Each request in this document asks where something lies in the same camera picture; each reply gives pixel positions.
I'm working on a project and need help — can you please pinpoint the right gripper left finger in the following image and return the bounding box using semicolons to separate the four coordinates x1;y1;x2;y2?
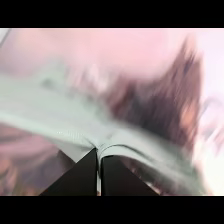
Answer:
39;147;98;197

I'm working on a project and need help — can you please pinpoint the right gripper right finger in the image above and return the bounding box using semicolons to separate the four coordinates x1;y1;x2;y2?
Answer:
100;155;158;197

